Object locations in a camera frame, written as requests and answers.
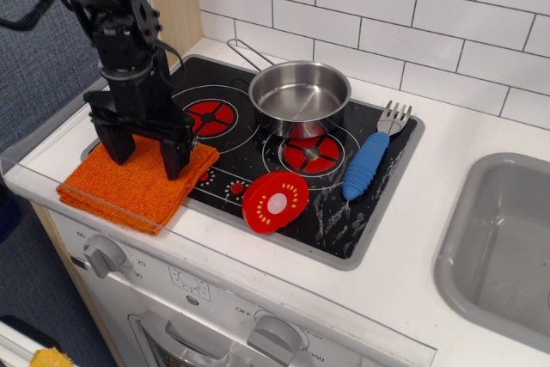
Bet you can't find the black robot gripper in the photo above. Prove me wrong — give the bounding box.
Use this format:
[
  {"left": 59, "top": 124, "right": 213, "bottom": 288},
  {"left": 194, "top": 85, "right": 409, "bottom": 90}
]
[{"left": 84, "top": 70, "right": 194, "bottom": 180}]

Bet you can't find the orange napkin cloth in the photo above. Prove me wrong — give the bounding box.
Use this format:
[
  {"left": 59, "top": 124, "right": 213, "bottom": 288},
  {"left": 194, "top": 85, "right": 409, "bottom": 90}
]
[{"left": 57, "top": 137, "right": 220, "bottom": 235}]

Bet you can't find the stainless steel pot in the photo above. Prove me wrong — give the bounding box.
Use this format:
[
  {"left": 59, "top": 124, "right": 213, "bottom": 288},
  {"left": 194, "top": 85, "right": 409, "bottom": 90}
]
[{"left": 247, "top": 60, "right": 351, "bottom": 139}]

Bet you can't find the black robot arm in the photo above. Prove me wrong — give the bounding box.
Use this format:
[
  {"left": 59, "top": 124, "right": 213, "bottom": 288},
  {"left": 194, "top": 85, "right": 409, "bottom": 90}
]
[{"left": 1, "top": 0, "right": 196, "bottom": 180}]

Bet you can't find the red toy tomato half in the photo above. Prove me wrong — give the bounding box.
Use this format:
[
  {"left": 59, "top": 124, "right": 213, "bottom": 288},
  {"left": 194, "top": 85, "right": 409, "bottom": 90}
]
[{"left": 241, "top": 171, "right": 309, "bottom": 235}]

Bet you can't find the black toy stovetop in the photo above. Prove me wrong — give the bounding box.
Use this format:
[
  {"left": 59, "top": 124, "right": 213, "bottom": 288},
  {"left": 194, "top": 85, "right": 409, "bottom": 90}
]
[{"left": 172, "top": 55, "right": 425, "bottom": 270}]

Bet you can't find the grey left oven knob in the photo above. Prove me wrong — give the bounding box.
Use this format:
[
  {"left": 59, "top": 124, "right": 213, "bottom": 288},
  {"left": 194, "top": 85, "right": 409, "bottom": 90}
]
[{"left": 83, "top": 235, "right": 126, "bottom": 279}]

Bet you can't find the grey oven knob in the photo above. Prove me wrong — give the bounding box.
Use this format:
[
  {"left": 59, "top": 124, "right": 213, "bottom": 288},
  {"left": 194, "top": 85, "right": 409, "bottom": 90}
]
[
  {"left": 247, "top": 315, "right": 303, "bottom": 366},
  {"left": 83, "top": 235, "right": 126, "bottom": 279}
]

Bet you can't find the white toy oven front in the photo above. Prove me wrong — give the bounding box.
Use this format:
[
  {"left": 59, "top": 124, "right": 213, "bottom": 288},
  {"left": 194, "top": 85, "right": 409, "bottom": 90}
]
[{"left": 52, "top": 213, "right": 436, "bottom": 366}]

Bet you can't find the grey right oven knob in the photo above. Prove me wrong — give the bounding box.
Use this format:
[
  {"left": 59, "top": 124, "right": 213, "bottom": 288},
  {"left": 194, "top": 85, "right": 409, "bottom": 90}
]
[{"left": 247, "top": 315, "right": 303, "bottom": 366}]

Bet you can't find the yellow cloth at corner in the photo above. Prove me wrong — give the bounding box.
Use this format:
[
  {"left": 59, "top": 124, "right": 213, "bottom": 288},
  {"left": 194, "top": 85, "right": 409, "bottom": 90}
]
[{"left": 29, "top": 347, "right": 74, "bottom": 367}]

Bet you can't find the grey sink basin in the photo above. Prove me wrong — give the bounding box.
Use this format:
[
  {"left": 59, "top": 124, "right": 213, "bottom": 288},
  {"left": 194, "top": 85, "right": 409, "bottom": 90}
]
[{"left": 434, "top": 153, "right": 549, "bottom": 352}]

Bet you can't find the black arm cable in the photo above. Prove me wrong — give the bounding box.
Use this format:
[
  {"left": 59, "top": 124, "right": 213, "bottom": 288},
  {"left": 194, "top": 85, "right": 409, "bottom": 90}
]
[{"left": 0, "top": 0, "right": 55, "bottom": 33}]

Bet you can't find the blue handled toy fork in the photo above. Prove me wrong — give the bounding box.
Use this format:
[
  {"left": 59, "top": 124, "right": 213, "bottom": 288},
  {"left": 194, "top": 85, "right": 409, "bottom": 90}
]
[{"left": 342, "top": 101, "right": 412, "bottom": 201}]

